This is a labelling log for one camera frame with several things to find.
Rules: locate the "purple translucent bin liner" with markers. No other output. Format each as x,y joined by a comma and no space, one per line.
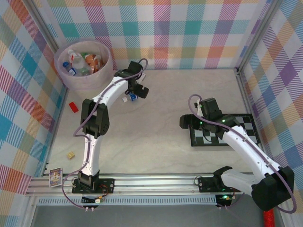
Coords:
104,75

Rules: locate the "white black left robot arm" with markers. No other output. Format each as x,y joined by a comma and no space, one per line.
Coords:
92,151

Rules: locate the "purple yellow card box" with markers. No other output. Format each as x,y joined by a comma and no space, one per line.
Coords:
56,177

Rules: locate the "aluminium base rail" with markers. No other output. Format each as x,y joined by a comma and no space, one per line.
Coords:
146,183

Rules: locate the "bottle red gold label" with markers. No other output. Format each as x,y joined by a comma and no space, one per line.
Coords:
98,66

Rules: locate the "red plastic block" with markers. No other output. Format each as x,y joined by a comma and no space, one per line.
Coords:
73,107

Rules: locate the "small wooden cube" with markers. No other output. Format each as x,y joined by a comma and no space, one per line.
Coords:
70,155

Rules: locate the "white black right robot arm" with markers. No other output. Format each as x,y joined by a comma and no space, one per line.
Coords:
243,146

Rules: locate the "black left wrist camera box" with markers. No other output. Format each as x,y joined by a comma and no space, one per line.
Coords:
134,68

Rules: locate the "clear bottle blue label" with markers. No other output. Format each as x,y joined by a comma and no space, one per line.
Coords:
133,96

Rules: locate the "red glitter stick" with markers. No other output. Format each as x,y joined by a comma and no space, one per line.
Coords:
269,218

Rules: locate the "black white checkerboard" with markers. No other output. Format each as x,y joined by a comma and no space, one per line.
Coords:
248,127

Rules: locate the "aluminium frame post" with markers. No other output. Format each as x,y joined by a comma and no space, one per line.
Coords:
46,35
258,35

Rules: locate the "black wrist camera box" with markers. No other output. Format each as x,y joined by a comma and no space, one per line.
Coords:
210,106
134,68

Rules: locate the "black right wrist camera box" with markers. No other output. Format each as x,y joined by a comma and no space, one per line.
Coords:
210,106

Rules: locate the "clear bottle blue cap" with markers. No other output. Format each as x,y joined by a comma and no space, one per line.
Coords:
68,68

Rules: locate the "white ribbed waste bin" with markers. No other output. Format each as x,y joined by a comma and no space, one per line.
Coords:
82,81

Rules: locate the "clear bottle green red label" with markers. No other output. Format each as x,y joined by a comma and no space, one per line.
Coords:
84,71

